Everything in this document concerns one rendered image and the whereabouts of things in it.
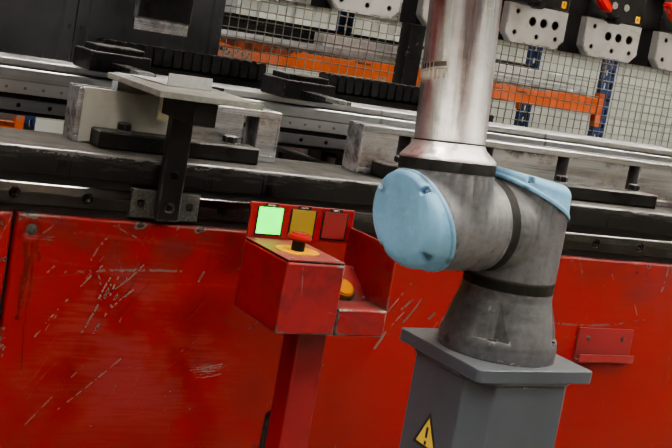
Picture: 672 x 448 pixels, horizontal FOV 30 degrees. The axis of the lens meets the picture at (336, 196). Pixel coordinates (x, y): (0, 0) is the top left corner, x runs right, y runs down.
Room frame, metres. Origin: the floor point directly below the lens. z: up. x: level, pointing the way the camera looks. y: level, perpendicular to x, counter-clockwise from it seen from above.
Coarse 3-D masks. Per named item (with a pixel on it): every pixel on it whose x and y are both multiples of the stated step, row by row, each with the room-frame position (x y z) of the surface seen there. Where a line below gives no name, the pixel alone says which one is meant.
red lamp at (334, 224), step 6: (324, 216) 2.11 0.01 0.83; (330, 216) 2.11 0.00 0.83; (336, 216) 2.12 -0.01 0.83; (342, 216) 2.12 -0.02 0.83; (324, 222) 2.11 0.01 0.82; (330, 222) 2.11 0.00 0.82; (336, 222) 2.12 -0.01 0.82; (342, 222) 2.12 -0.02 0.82; (324, 228) 2.11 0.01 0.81; (330, 228) 2.11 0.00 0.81; (336, 228) 2.12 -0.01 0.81; (342, 228) 2.13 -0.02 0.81; (324, 234) 2.11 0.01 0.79; (330, 234) 2.11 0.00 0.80; (336, 234) 2.12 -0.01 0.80; (342, 234) 2.13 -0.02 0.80
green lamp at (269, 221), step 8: (264, 208) 2.05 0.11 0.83; (272, 208) 2.05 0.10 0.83; (280, 208) 2.06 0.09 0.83; (264, 216) 2.05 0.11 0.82; (272, 216) 2.06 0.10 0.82; (280, 216) 2.06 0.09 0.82; (264, 224) 2.05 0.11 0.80; (272, 224) 2.06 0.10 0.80; (280, 224) 2.06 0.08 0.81; (256, 232) 2.04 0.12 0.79; (264, 232) 2.05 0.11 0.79; (272, 232) 2.06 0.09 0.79
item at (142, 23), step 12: (144, 0) 2.20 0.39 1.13; (156, 0) 2.21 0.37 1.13; (168, 0) 2.22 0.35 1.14; (180, 0) 2.23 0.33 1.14; (192, 0) 2.24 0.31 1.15; (144, 12) 2.20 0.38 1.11; (156, 12) 2.21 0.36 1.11; (168, 12) 2.22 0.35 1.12; (180, 12) 2.23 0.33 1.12; (144, 24) 2.21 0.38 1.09; (156, 24) 2.22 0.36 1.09; (168, 24) 2.23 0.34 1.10; (180, 24) 2.24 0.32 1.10
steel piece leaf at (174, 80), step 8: (152, 80) 2.11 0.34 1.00; (160, 80) 2.15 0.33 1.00; (168, 80) 2.07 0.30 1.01; (176, 80) 2.08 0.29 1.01; (184, 80) 2.09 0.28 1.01; (192, 80) 2.10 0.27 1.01; (200, 80) 2.11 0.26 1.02; (208, 80) 2.12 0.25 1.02; (192, 88) 2.10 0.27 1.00; (200, 88) 2.11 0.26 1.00; (208, 88) 2.12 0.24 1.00
